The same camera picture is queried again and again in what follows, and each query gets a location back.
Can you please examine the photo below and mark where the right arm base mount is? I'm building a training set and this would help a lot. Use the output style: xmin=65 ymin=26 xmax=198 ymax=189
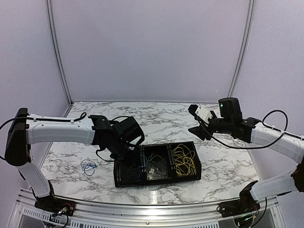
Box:
xmin=216 ymin=199 xmax=260 ymax=218

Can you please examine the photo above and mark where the left arm black hose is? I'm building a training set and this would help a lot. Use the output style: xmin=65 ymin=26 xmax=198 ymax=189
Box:
xmin=0 ymin=112 xmax=133 ymax=163

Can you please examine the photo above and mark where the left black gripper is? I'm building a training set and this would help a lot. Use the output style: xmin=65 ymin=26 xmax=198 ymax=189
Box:
xmin=109 ymin=138 xmax=141 ymax=170

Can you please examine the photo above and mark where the right aluminium corner post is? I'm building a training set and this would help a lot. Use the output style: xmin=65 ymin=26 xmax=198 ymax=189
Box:
xmin=227 ymin=0 xmax=256 ymax=97

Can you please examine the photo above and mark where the arm black hose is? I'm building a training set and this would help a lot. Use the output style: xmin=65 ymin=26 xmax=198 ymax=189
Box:
xmin=201 ymin=109 xmax=289 ymax=150
xmin=0 ymin=112 xmax=133 ymax=163

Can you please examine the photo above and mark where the black three-compartment tray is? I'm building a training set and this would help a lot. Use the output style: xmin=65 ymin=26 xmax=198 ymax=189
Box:
xmin=114 ymin=141 xmax=201 ymax=188

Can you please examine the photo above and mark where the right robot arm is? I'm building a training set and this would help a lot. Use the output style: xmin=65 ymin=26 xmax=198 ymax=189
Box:
xmin=188 ymin=97 xmax=304 ymax=213

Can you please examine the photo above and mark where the left aluminium corner post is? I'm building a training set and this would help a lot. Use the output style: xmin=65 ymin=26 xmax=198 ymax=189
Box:
xmin=45 ymin=0 xmax=73 ymax=105

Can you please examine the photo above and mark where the aluminium corner post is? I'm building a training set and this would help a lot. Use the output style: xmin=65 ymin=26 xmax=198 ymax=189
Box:
xmin=227 ymin=0 xmax=256 ymax=97
xmin=45 ymin=0 xmax=73 ymax=105

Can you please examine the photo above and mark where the aluminium front rail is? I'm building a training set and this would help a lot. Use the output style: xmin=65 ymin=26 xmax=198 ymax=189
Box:
xmin=8 ymin=189 xmax=286 ymax=228

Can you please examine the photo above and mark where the yellow cable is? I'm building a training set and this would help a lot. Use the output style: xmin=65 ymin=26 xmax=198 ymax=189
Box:
xmin=172 ymin=143 xmax=198 ymax=178

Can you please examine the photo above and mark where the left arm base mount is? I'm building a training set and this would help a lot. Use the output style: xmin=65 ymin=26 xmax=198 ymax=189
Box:
xmin=35 ymin=196 xmax=76 ymax=216

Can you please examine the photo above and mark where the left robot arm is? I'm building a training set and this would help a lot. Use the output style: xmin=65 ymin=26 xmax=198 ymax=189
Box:
xmin=1 ymin=108 xmax=145 ymax=211

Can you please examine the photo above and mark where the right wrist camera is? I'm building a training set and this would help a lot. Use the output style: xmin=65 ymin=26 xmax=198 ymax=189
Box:
xmin=188 ymin=104 xmax=212 ymax=124

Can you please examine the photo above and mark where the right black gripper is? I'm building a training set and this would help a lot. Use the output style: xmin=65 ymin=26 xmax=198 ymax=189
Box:
xmin=189 ymin=111 xmax=233 ymax=141

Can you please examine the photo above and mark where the right arm black hose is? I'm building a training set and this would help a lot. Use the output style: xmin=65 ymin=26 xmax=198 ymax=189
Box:
xmin=201 ymin=109 xmax=289 ymax=150

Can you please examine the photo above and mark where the black thin cable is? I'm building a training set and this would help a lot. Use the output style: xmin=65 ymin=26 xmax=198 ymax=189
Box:
xmin=144 ymin=153 xmax=171 ymax=180

